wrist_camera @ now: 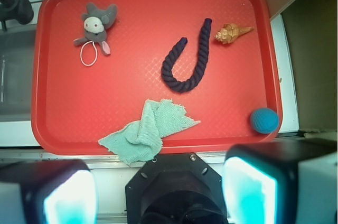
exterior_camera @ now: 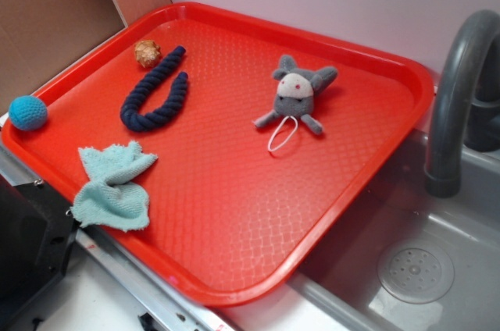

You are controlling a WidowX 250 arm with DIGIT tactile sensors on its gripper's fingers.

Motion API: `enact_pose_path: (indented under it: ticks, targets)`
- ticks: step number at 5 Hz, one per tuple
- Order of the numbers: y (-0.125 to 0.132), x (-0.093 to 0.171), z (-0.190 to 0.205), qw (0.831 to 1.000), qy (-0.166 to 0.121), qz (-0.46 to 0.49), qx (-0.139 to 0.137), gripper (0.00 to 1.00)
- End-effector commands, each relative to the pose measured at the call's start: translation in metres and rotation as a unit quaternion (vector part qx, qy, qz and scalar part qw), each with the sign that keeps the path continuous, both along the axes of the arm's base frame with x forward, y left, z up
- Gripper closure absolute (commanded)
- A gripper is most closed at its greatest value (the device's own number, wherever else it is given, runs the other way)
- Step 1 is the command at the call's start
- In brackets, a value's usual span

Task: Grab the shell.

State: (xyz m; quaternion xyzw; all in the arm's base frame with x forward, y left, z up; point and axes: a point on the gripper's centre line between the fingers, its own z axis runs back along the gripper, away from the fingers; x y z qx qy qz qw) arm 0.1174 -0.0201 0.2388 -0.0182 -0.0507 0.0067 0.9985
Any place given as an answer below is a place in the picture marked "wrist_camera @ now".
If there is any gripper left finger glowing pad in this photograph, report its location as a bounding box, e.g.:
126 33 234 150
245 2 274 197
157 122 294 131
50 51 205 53
1 160 98 223

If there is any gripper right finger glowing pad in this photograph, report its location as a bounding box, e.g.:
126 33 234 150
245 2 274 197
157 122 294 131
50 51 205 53
221 138 337 223

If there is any golden spiral shell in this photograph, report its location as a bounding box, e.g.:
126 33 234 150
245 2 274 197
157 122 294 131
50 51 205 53
213 23 254 44

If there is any blue dimpled ball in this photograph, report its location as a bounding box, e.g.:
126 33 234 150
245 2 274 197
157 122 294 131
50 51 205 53
250 108 279 134

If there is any mint green cloth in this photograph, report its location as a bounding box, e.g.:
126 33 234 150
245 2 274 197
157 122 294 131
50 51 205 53
98 99 200 165

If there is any red plastic tray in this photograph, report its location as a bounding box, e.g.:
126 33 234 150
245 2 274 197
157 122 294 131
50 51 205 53
31 0 282 155

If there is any grey plush mouse toy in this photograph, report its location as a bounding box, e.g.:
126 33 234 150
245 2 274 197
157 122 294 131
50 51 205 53
73 2 118 67

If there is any black octagonal mount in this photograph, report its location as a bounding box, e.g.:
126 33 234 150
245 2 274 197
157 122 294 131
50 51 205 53
125 153 228 223

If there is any dark blue twisted rope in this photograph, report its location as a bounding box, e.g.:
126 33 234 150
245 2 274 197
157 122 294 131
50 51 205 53
161 17 213 94

